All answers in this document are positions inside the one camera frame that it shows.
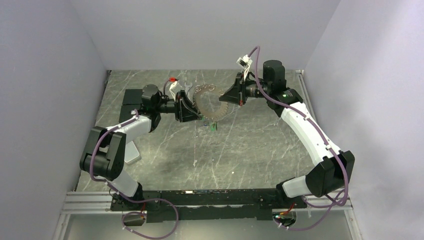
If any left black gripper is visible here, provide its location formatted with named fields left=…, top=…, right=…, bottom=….
left=155, top=90, right=202, bottom=123

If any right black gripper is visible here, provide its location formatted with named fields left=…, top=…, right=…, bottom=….
left=219, top=71, right=272, bottom=106

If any green key tag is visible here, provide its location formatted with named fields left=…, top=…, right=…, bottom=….
left=210, top=122, right=218, bottom=131

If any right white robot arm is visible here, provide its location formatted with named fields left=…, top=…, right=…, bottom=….
left=219, top=56, right=355, bottom=208

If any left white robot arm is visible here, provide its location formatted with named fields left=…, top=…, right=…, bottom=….
left=79, top=84, right=202, bottom=210

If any silver open-end wrench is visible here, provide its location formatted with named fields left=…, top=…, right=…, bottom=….
left=184, top=82, right=193, bottom=94

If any black flat box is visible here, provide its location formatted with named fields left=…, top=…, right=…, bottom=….
left=118, top=89, right=146, bottom=123

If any grey white rectangular box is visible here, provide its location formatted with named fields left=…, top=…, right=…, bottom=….
left=124, top=141, right=141, bottom=165

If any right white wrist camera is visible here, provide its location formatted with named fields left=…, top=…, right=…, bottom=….
left=236, top=54, right=253, bottom=71

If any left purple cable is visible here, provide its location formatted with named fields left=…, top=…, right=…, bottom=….
left=90, top=109, right=180, bottom=239

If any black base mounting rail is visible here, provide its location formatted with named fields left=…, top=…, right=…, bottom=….
left=110, top=188, right=307, bottom=223

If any aluminium extrusion frame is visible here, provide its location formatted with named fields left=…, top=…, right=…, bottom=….
left=52, top=190, right=362, bottom=240

